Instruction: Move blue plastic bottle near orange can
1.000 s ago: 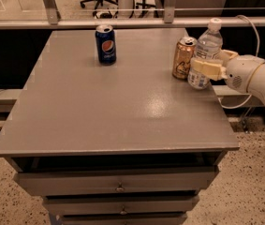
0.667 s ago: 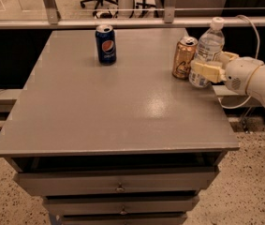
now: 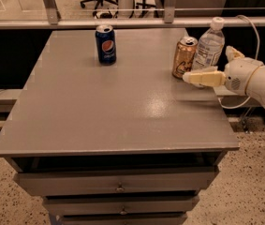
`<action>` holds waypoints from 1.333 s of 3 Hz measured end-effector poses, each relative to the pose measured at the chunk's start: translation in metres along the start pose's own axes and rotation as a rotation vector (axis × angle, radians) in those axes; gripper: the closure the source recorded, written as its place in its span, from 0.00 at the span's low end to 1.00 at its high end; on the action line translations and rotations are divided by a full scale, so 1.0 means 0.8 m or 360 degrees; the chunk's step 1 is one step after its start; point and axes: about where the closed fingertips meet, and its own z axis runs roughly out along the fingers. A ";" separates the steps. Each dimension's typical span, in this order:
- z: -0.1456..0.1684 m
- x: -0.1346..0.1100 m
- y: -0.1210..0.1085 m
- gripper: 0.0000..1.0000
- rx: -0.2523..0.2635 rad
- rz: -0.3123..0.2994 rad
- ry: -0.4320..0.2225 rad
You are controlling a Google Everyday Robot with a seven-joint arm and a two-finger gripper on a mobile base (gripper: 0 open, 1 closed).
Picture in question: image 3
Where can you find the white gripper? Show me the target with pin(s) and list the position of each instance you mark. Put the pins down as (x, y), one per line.
(239, 74)

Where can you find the clear plastic water bottle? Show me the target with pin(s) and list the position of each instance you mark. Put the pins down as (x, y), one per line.
(210, 45)

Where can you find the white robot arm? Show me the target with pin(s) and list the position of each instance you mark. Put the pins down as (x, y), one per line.
(256, 86)

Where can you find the orange soda can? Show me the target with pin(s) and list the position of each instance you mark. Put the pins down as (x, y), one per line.
(184, 55)

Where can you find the blue Pepsi can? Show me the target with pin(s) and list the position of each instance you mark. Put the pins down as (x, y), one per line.
(105, 43)

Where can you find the grey drawer cabinet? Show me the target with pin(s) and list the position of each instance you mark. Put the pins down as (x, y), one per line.
(76, 115)

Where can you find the top grey drawer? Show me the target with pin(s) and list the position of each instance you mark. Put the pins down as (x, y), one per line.
(115, 182)

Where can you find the grey drawer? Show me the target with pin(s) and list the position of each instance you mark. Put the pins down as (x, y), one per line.
(121, 205)
(139, 219)
(115, 182)

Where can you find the middle grey drawer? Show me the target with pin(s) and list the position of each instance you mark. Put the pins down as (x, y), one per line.
(121, 205)

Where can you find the bottom grey drawer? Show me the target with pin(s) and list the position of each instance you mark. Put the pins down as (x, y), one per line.
(139, 219)

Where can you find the metal window frame rail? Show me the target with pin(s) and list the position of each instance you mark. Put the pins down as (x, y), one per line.
(67, 14)

